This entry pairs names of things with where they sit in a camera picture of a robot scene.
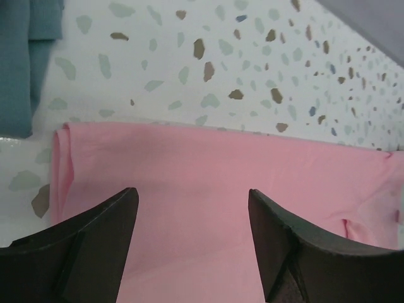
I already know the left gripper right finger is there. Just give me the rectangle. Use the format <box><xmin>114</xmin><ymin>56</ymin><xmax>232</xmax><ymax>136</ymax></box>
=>
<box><xmin>248</xmin><ymin>189</ymin><xmax>403</xmax><ymax>303</ymax></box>

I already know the teal folded t shirt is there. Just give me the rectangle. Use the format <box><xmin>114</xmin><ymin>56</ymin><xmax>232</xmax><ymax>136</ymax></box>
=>
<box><xmin>1</xmin><ymin>0</ymin><xmax>64</xmax><ymax>138</ymax></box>

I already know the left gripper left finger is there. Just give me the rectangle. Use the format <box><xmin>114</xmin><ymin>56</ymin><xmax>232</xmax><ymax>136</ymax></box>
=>
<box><xmin>1</xmin><ymin>188</ymin><xmax>139</xmax><ymax>303</ymax></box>

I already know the pink t shirt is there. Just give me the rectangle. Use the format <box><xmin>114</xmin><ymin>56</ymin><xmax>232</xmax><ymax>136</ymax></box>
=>
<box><xmin>49</xmin><ymin>122</ymin><xmax>403</xmax><ymax>302</ymax></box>

